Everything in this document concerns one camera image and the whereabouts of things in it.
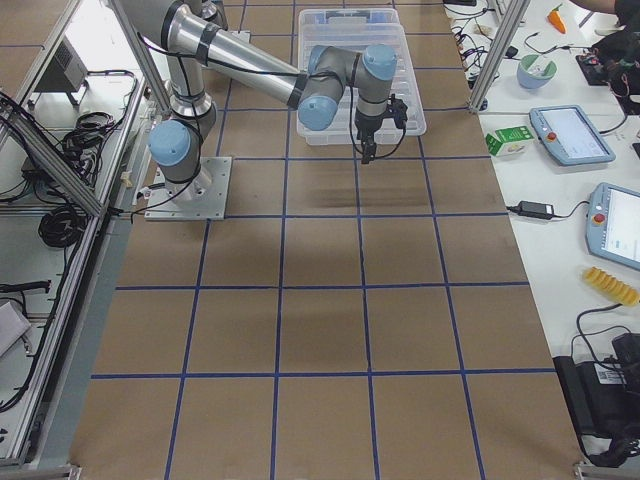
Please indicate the upper teach pendant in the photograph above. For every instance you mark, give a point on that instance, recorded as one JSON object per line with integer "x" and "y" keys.
{"x": 569, "y": 136}

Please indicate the yellow toy corn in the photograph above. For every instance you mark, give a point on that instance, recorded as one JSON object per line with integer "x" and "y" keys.
{"x": 611, "y": 287}

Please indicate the black power adapter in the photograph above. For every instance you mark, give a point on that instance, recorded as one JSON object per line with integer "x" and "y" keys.
{"x": 531, "y": 209}

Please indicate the black device at corner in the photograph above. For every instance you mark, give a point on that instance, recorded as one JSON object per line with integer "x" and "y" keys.
{"x": 603, "y": 399}

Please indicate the grey box under frame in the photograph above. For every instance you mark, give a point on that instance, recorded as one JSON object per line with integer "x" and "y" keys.
{"x": 66, "y": 73}

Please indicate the aluminium frame post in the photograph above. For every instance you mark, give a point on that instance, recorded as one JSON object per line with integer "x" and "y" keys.
{"x": 502, "y": 40}

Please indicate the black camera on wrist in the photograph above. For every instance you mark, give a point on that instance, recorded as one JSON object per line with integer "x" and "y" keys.
{"x": 398, "y": 111}

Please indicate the orange toy carrot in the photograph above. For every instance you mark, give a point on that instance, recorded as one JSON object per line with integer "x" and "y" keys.
{"x": 555, "y": 19}

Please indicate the blue green bowl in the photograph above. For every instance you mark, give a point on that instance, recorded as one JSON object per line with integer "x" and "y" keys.
{"x": 535, "y": 71}

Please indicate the teach pendant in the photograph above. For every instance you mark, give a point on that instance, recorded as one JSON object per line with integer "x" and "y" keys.
{"x": 612, "y": 226}
{"x": 569, "y": 136}

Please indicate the green white carton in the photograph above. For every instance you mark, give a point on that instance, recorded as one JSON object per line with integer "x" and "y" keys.
{"x": 508, "y": 141}

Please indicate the lower teach pendant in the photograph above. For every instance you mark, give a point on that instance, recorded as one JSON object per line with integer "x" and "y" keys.
{"x": 612, "y": 226}

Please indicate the clear plastic storage box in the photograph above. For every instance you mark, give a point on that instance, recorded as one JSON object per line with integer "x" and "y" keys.
{"x": 362, "y": 75}

